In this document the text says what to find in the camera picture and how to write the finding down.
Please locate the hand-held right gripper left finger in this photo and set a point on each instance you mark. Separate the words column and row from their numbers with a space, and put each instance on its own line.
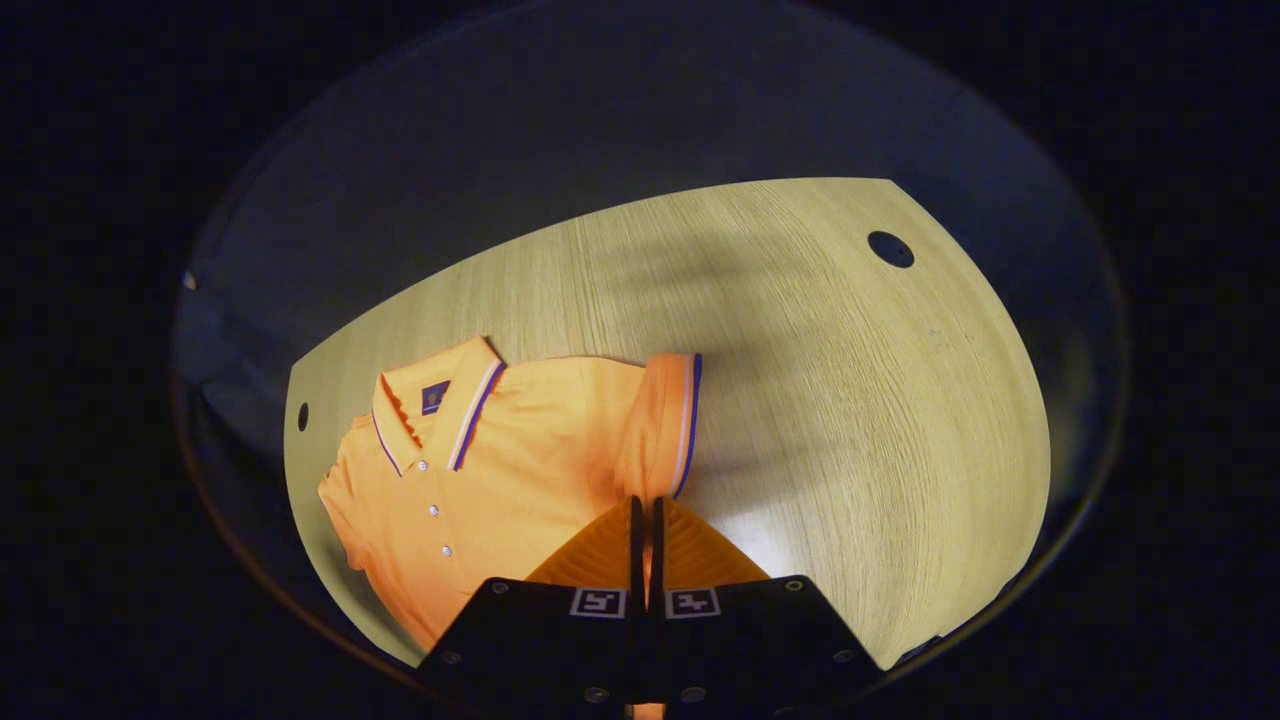
column 560, row 650

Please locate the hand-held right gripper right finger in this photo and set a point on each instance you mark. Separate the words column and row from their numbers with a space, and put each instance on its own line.
column 740, row 650

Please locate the orange T-shirt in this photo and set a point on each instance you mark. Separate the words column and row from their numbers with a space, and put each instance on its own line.
column 530, row 470

